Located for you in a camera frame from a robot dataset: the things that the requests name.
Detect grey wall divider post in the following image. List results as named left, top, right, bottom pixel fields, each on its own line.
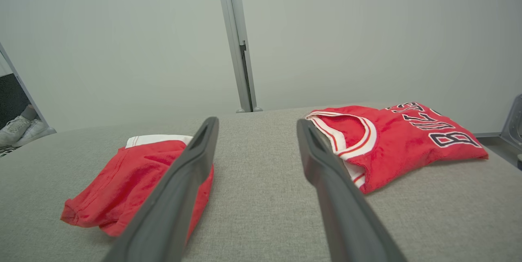
left=215, top=0, right=258, bottom=112

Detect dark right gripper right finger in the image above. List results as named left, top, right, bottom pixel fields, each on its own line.
left=296, top=118, right=408, bottom=262

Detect grey wall base rail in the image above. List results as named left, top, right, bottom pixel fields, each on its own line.
left=473, top=132, right=507, bottom=149

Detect white sneaker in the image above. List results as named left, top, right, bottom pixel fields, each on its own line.
left=14, top=119, right=46, bottom=147
left=0, top=116, right=32, bottom=148

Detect red basketball shorts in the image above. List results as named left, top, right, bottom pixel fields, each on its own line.
left=60, top=134, right=215, bottom=243

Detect dark trouser leg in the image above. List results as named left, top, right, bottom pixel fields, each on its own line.
left=0, top=73, right=39, bottom=130

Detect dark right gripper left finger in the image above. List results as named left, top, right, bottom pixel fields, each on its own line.
left=102, top=116, right=219, bottom=262

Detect red Bulls basketball jersey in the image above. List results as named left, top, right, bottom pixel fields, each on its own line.
left=305, top=102, right=489, bottom=194

